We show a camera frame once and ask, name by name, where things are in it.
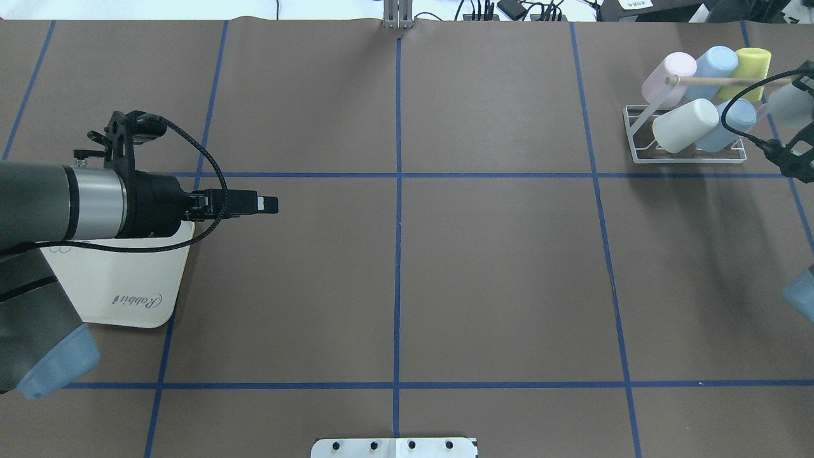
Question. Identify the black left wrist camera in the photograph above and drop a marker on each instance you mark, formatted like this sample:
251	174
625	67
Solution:
122	134

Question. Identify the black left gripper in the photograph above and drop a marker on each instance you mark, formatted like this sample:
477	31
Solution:
158	205

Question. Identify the light blue cup front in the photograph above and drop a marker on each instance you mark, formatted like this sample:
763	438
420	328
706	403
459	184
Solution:
716	62

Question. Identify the white plastic tray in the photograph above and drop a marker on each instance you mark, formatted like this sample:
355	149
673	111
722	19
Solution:
136	290

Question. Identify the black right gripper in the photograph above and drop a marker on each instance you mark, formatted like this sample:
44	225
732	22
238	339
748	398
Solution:
799	163

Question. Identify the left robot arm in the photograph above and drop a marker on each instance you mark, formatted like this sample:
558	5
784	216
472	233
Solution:
45	343

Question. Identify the metal mounting plate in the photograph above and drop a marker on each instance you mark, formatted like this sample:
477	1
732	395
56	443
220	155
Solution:
396	447

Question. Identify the aluminium frame post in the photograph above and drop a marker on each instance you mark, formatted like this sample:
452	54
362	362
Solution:
398	15

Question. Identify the light blue cup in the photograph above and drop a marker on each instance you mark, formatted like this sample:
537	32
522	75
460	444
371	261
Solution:
716	62
742	116

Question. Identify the pink plastic cup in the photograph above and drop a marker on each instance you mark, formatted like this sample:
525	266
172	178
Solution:
674	64

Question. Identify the white wire cup rack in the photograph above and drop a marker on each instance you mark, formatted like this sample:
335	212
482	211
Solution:
638	119

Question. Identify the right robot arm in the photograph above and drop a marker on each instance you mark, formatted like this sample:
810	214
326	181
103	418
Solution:
799	293

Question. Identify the grey plastic cup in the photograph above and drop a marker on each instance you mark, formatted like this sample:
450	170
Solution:
791	106

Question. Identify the yellow plastic cup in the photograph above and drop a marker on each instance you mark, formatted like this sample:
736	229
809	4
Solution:
753	63

